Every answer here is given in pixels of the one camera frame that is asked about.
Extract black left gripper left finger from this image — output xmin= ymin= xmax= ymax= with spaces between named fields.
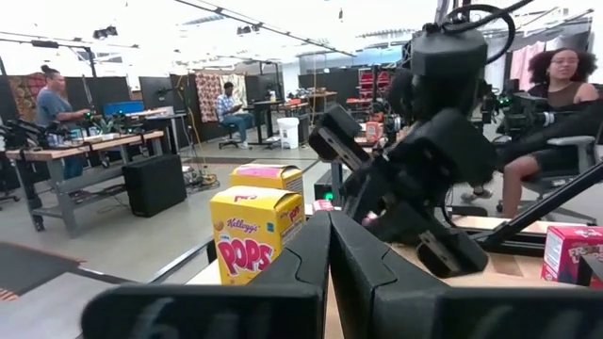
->
xmin=82 ymin=210 xmax=332 ymax=339

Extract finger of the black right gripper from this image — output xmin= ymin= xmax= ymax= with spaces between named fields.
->
xmin=308 ymin=104 xmax=364 ymax=171
xmin=416 ymin=224 xmax=490 ymax=279

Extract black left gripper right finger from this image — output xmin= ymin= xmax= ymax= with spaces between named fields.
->
xmin=329 ymin=210 xmax=603 ymax=339

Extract yellow Corn Pops cereal box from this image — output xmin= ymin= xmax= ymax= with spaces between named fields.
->
xmin=229 ymin=163 xmax=305 ymax=197
xmin=209 ymin=185 xmax=306 ymax=287

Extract red Froot Loops cereal box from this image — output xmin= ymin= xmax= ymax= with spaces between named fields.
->
xmin=540 ymin=224 xmax=603 ymax=289

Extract black trash bin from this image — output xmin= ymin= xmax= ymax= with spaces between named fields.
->
xmin=298 ymin=114 xmax=312 ymax=145

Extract wooden table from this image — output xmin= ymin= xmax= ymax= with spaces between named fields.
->
xmin=282 ymin=90 xmax=338 ymax=117

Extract white trash bin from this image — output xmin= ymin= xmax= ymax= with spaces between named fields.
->
xmin=276 ymin=117 xmax=302 ymax=151

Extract black controller box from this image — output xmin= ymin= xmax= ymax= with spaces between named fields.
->
xmin=314 ymin=168 xmax=334 ymax=202

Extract red rack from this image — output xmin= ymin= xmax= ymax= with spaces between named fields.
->
xmin=357 ymin=67 xmax=393 ymax=101

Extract black table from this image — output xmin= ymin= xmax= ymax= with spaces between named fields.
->
xmin=244 ymin=99 xmax=284 ymax=147

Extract light patterned cloth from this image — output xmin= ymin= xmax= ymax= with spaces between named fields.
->
xmin=220 ymin=73 xmax=249 ymax=108

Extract black office chair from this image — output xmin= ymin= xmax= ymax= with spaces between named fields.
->
xmin=218 ymin=122 xmax=242 ymax=151

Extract person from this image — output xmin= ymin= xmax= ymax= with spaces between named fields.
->
xmin=35 ymin=64 xmax=91 ymax=180
xmin=459 ymin=46 xmax=603 ymax=220
xmin=215 ymin=81 xmax=255 ymax=151

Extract red patterned cloth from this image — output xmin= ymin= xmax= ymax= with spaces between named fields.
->
xmin=194 ymin=71 xmax=223 ymax=123

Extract pink cloth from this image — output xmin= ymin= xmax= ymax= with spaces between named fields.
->
xmin=510 ymin=40 xmax=547 ymax=93

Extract grey office chair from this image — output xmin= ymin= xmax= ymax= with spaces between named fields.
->
xmin=520 ymin=135 xmax=603 ymax=225

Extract black speaker box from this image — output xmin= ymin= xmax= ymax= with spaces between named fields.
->
xmin=121 ymin=153 xmax=188 ymax=218

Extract dark partition panel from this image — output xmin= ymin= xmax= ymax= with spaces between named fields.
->
xmin=139 ymin=73 xmax=199 ymax=142
xmin=63 ymin=75 xmax=132 ymax=114

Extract blue bin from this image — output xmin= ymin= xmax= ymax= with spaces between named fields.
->
xmin=102 ymin=100 xmax=145 ymax=117

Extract wooden workbench grey legs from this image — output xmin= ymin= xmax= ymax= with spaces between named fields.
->
xmin=4 ymin=130 xmax=166 ymax=239

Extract black floor mat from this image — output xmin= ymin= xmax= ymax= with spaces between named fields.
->
xmin=0 ymin=242 xmax=89 ymax=302

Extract orange patterned cloth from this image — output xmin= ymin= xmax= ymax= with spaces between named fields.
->
xmin=8 ymin=73 xmax=48 ymax=123

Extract black rig frame strut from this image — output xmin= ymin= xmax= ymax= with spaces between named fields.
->
xmin=470 ymin=159 xmax=603 ymax=258

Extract wooden shelf black metal frame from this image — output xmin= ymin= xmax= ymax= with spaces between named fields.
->
xmin=74 ymin=234 xmax=603 ymax=339

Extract yellow cable pile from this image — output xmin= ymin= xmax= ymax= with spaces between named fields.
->
xmin=182 ymin=164 xmax=219 ymax=194

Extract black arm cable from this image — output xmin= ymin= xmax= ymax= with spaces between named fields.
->
xmin=442 ymin=3 xmax=518 ymax=65

